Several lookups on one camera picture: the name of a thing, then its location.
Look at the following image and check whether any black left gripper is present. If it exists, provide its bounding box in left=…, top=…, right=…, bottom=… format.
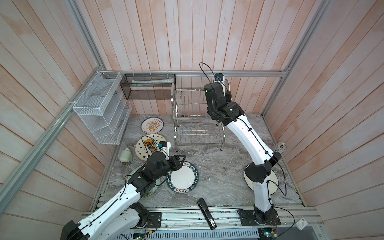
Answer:
left=154, top=154, right=186, bottom=180

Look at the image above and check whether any cream plate stars cartoon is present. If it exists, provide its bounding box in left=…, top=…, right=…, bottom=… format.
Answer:
left=135, top=134, right=166, bottom=161

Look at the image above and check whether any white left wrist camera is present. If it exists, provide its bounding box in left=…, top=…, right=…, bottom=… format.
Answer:
left=158, top=141, right=171, bottom=160

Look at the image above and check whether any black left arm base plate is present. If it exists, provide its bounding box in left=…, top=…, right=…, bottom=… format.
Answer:
left=129, top=203, right=162, bottom=229

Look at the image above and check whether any pale green ceramic bottle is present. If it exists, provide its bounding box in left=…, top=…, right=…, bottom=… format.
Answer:
left=119, top=148, right=133, bottom=165

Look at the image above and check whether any cream plate floral rim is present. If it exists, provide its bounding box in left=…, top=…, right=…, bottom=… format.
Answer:
left=244, top=170, right=279, bottom=195

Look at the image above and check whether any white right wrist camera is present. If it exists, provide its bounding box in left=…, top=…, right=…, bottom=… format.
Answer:
left=214, top=73, right=225, bottom=84

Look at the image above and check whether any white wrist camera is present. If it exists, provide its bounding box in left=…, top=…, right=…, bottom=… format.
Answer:
left=158, top=141, right=171, bottom=160
left=214, top=73, right=225, bottom=84

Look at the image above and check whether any stainless steel dish rack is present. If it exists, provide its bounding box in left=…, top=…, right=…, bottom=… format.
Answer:
left=171, top=87, right=226, bottom=150

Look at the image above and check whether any white plate green lettered rim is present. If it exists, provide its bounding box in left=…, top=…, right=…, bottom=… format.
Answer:
left=167, top=162, right=200, bottom=194

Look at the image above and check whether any small orange sunburst plate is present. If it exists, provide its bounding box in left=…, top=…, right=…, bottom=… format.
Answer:
left=141, top=117, right=164, bottom=134

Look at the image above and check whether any silver drink can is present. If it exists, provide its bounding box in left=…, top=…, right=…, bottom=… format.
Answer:
left=274, top=142, right=287, bottom=154

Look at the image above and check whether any black mesh basket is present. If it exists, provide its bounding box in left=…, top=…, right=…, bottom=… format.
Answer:
left=120, top=74, right=176, bottom=101

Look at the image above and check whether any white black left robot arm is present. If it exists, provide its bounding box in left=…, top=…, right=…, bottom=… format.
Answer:
left=60, top=151, right=186, bottom=240

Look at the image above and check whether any white wire mesh shelf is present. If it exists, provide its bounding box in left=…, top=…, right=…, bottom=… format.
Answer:
left=73, top=71, right=132, bottom=145

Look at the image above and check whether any light green flower plate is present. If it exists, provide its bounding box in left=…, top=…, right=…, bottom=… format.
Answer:
left=126, top=166, right=160, bottom=198

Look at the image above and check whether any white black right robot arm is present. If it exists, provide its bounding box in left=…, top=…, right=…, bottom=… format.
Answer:
left=204, top=82, right=281, bottom=225

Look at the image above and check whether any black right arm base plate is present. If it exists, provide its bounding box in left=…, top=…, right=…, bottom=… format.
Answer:
left=237, top=208, right=281, bottom=226

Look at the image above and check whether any black stapler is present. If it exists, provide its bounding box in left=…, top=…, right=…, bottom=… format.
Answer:
left=198, top=198, right=217, bottom=231

